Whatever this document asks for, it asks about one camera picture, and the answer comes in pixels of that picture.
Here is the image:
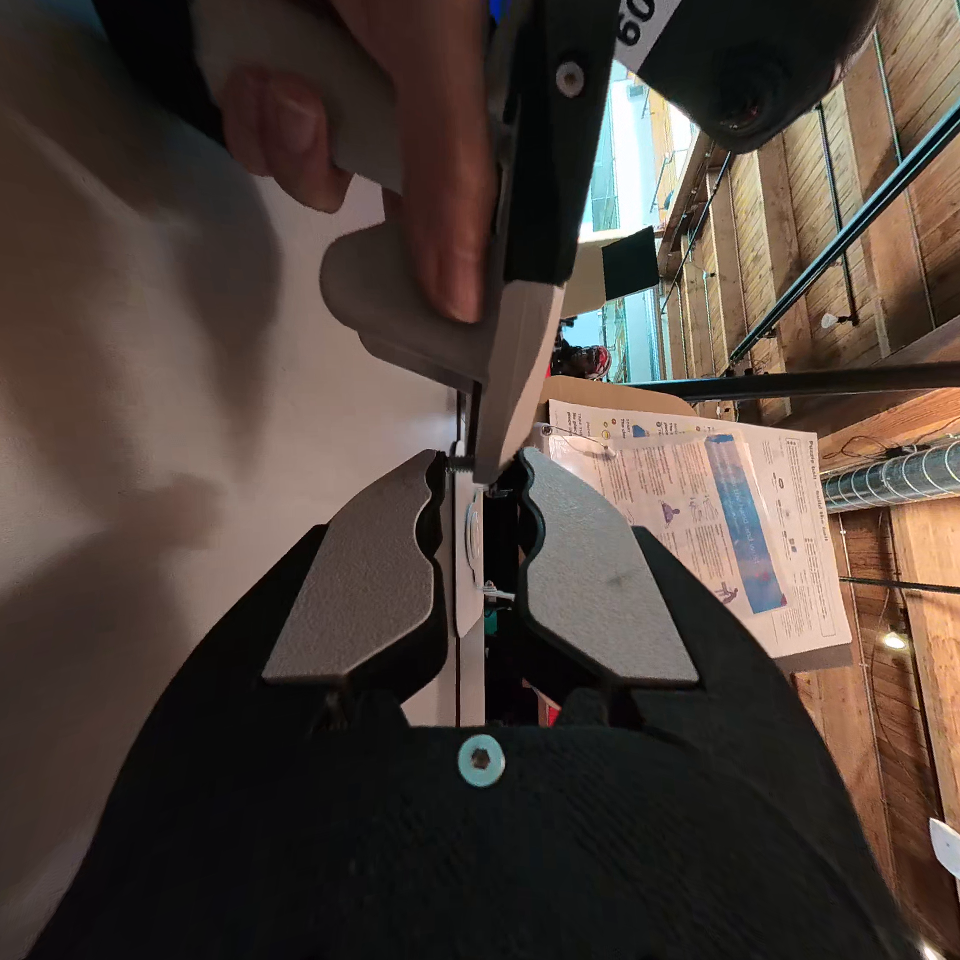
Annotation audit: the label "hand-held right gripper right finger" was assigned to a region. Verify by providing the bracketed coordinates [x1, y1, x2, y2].
[513, 447, 702, 691]

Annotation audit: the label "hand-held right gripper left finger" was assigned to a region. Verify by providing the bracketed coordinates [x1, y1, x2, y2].
[262, 450, 453, 691]

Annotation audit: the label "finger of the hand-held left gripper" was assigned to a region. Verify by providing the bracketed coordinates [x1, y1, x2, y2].
[474, 281, 567, 485]
[320, 223, 492, 393]

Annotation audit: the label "grey desk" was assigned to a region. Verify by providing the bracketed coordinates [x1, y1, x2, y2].
[0, 0, 489, 960]

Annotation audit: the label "person's left hand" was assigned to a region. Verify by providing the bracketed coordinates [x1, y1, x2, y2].
[219, 0, 502, 325]

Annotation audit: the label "printed instruction sheets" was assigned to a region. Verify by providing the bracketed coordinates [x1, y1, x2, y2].
[547, 399, 852, 657]

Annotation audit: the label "black and tan divider panel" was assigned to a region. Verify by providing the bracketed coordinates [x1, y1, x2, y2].
[562, 225, 661, 316]

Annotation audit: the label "black metal pole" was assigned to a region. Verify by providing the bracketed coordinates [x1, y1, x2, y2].
[622, 363, 960, 402]

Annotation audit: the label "wire page clip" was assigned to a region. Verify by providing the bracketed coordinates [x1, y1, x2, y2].
[538, 422, 620, 460]

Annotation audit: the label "silver ventilation duct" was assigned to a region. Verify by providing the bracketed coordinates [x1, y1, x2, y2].
[821, 438, 960, 515]

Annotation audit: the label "black ceiling track rail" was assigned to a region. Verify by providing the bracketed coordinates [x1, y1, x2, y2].
[729, 105, 960, 361]

